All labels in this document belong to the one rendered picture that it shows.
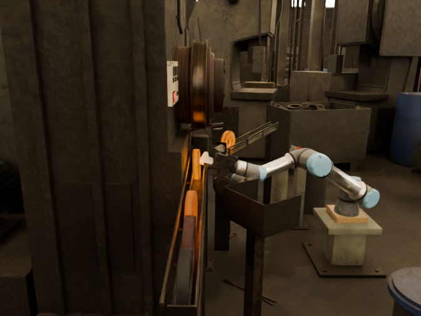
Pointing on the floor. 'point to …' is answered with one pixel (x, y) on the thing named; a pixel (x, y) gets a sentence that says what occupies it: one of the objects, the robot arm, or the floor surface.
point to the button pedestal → (299, 186)
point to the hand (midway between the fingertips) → (197, 160)
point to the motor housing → (223, 240)
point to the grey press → (378, 59)
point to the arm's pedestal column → (343, 257)
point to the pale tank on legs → (290, 43)
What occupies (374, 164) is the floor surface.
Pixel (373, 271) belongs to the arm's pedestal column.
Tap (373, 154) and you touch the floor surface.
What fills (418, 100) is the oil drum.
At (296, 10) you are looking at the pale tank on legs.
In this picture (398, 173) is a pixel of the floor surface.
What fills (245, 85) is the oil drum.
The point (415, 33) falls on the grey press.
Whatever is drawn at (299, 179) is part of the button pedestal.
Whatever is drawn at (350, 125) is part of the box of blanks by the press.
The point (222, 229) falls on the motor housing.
